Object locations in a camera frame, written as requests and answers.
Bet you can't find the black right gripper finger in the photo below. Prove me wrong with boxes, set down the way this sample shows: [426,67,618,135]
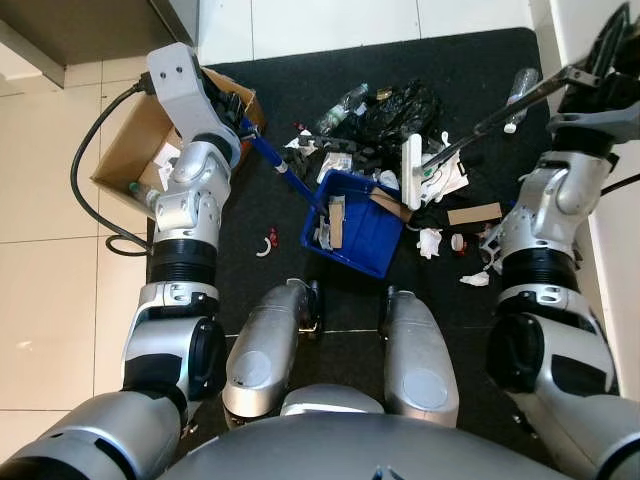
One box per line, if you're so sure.
[592,3,637,73]

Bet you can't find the blue dustpan with handle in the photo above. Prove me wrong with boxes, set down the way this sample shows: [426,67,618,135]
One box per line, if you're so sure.
[238,120,407,280]

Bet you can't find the white brush with black handle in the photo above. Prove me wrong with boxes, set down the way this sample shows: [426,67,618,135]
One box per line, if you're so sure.
[399,62,606,212]

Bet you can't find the black floor mat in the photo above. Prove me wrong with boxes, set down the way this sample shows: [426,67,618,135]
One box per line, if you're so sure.
[148,27,603,471]

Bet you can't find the brown cardboard box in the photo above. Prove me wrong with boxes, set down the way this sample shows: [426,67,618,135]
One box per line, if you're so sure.
[90,68,267,217]

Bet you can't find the crushed clear plastic bottle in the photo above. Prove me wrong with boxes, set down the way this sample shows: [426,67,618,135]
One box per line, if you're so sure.
[314,84,372,137]

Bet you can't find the white curved plastic piece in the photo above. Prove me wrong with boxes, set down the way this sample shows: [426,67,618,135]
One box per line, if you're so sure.
[254,235,282,259]

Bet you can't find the dark brown cabinet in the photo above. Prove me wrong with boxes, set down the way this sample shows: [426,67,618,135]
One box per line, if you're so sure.
[0,0,201,89]

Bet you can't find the black plastic bag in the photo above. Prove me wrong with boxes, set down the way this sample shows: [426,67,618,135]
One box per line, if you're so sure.
[352,78,447,153]

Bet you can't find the flat brown cardboard piece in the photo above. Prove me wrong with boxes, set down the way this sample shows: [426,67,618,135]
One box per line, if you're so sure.
[446,202,505,228]

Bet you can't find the white paper packaging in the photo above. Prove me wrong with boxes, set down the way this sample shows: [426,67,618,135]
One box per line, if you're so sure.
[420,148,472,203]

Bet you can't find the small white tissue scrap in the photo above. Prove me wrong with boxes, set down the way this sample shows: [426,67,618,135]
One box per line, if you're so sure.
[459,269,492,290]

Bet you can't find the crumpled white tissue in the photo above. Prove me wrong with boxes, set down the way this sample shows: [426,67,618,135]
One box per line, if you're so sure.
[414,227,444,261]

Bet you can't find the silver left robot leg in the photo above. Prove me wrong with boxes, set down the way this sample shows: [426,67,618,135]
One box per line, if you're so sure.
[221,278,323,421]

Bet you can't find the silver robot leg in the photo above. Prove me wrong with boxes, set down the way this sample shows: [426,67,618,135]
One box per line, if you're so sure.
[221,278,323,421]
[380,287,462,429]

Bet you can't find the silver right robot leg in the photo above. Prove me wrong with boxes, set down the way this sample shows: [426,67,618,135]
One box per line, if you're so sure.
[380,287,462,429]

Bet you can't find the silver robot torso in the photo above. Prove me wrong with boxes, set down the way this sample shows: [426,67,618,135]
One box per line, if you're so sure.
[158,383,563,480]

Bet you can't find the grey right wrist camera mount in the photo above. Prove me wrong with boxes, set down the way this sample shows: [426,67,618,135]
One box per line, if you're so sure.
[546,98,640,141]

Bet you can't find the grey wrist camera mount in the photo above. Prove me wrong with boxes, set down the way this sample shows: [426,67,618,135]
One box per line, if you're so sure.
[146,42,246,169]
[546,98,640,141]

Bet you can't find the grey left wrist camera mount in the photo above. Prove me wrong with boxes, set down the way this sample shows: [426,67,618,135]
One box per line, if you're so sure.
[146,42,246,169]

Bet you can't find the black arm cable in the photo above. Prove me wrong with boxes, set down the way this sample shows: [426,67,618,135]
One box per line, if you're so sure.
[69,84,153,258]

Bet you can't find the white plastic frame piece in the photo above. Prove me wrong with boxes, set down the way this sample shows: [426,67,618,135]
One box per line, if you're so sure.
[476,224,508,268]

